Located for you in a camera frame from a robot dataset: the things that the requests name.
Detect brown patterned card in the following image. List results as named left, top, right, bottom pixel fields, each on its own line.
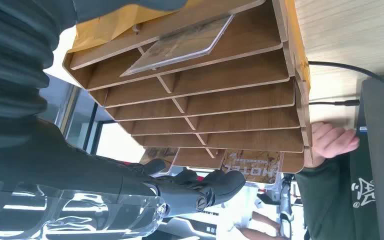
left=138, top=147, right=180, bottom=175

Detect clear-edged brown printed card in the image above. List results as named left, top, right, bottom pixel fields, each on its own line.
left=120, top=13, right=236, bottom=78

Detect wooden tiered card rack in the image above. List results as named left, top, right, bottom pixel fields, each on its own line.
left=62, top=0, right=314, bottom=175

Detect brown hotel key card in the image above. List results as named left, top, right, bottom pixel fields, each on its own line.
left=220, top=149, right=283, bottom=185

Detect person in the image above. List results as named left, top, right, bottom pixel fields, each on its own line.
left=293, top=152, right=380, bottom=240

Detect clear acrylic plate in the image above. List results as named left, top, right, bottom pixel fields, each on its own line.
left=0, top=184, right=168, bottom=240

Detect ribbed grey right arm sleeve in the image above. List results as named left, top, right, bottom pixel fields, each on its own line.
left=0, top=0, right=78, bottom=124

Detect yellow kraft paper envelope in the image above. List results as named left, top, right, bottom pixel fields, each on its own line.
left=67, top=0, right=312, bottom=92

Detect dark window frame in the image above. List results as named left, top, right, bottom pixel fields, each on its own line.
left=38, top=75, right=117, bottom=157

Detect black cable with plug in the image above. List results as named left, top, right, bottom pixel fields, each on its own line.
left=308, top=99, right=361, bottom=107

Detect thick black cable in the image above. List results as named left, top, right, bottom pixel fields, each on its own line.
left=307, top=60, right=384, bottom=96

